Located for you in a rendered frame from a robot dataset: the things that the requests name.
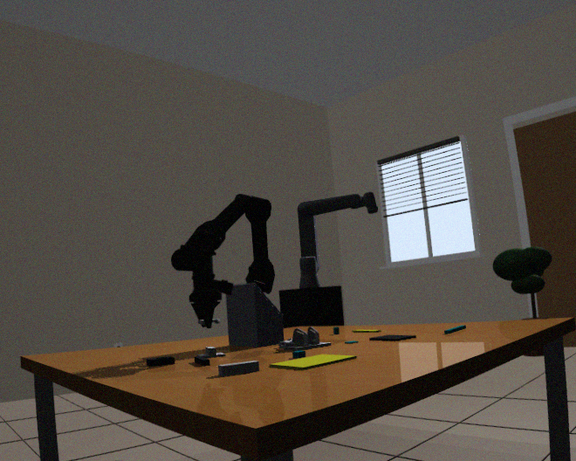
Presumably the yellow flat plate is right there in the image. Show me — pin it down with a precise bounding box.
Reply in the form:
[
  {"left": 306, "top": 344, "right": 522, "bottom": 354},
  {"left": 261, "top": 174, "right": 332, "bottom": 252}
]
[{"left": 269, "top": 354, "right": 357, "bottom": 370}]

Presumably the teal flat bar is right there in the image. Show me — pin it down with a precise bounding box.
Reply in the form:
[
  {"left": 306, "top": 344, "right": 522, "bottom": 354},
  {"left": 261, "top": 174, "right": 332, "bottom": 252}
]
[{"left": 444, "top": 325, "right": 466, "bottom": 334}]

